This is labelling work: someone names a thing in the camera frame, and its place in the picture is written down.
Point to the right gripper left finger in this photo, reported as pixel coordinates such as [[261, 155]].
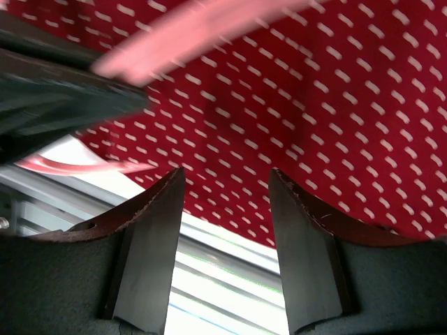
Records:
[[111, 274]]

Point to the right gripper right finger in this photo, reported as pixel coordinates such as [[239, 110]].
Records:
[[342, 276]]

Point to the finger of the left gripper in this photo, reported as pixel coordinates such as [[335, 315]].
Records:
[[49, 92]]

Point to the pink plastic hanger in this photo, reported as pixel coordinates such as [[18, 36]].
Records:
[[180, 35]]

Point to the red polka dot skirt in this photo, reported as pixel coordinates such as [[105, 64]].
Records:
[[348, 98]]

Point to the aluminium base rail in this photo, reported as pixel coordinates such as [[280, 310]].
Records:
[[211, 292]]

